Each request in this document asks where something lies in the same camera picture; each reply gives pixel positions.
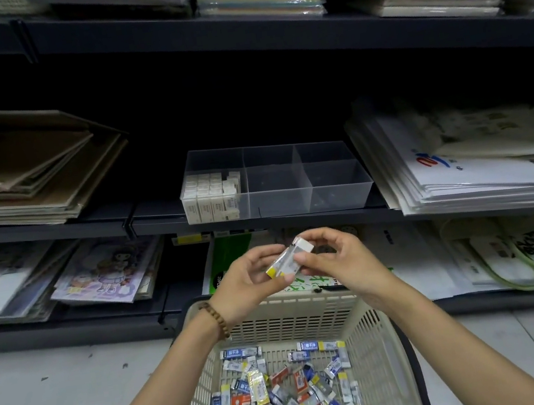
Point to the row of sorted white erasers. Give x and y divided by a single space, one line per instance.
209 198

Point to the brown sketchbook stack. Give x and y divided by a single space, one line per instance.
34 168

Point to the white pack with green loop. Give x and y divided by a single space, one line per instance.
511 249

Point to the yellow eraser bundle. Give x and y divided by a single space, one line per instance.
283 262

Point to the spiral sketch pad stack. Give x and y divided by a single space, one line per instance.
1 282

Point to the person's right hand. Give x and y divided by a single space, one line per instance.
350 267

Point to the green and white paper pack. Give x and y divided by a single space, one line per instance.
230 254

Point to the beige plastic shopping basket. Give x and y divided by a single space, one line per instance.
303 318

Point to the person's left forearm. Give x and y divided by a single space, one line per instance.
161 398

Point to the dark metal shelf unit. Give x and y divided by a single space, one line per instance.
223 32

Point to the clear plastic divided tray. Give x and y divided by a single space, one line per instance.
334 185

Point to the person's right forearm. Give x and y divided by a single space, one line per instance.
467 360

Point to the white poster paper stack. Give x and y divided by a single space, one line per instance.
465 167

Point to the person's left hand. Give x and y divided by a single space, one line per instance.
243 282

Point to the purple cartoon cover book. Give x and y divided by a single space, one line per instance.
108 271

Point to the pile of mixed packaged erasers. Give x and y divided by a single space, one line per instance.
284 395

